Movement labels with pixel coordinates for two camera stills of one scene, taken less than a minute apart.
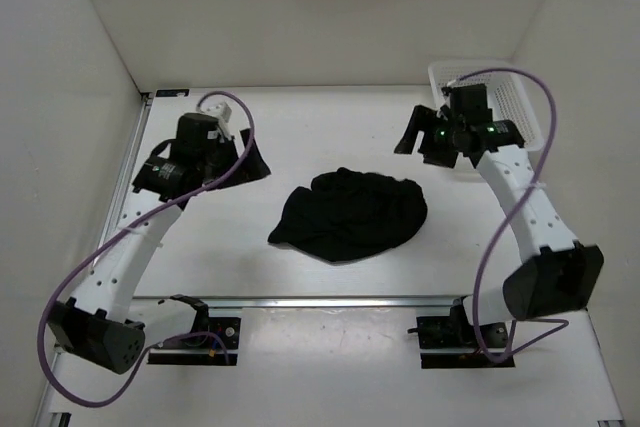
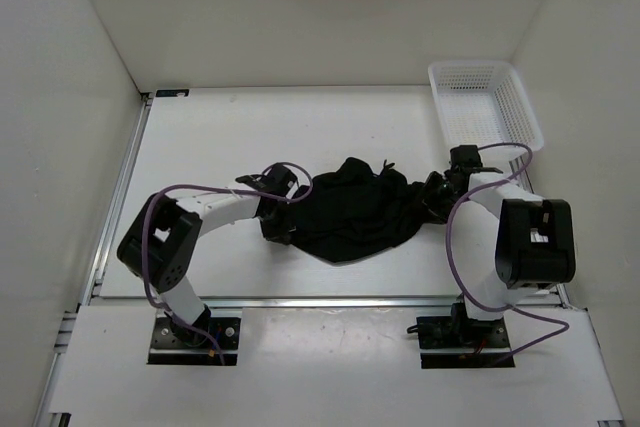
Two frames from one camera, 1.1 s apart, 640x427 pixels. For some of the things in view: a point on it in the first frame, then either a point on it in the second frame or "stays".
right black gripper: x=426 y=120 → x=438 y=213
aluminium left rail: x=127 y=168 stays
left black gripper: x=252 y=168 → x=280 y=233
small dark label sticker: x=171 y=92 stays
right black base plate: x=456 y=331 stays
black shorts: x=349 y=214 stays
